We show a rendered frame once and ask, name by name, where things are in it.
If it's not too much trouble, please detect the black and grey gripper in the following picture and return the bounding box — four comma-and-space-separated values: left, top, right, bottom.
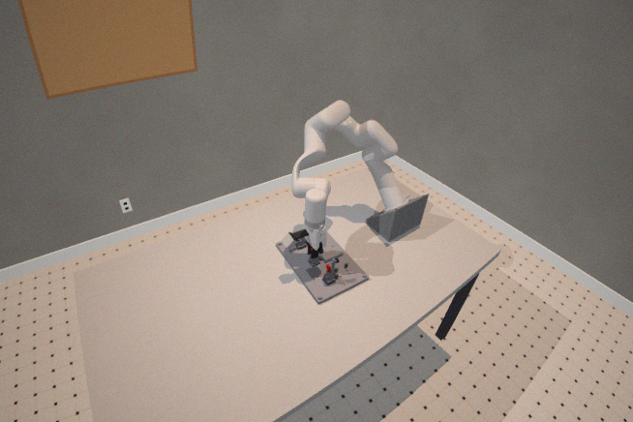
303, 224, 326, 259

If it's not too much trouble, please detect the toggle clamp with red handle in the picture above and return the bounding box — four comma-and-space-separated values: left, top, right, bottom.
295, 237, 307, 250
322, 258, 339, 286

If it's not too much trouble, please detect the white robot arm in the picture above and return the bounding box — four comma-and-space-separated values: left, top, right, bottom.
291, 101, 409, 229

